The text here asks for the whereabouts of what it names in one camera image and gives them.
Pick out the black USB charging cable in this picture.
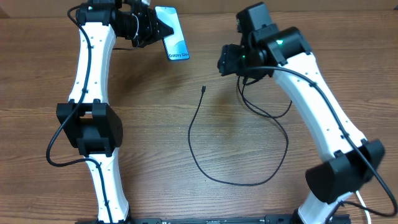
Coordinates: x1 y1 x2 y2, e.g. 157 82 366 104
187 76 293 187

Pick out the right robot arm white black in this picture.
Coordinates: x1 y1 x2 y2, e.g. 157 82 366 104
218 2 385 223

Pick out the blue-screen Samsung Galaxy smartphone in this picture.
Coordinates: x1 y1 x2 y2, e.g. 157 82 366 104
154 6 190 61

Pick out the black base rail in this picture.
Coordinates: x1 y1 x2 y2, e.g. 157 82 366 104
74 213 352 224

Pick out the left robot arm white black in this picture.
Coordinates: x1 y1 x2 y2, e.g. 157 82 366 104
46 1 174 223

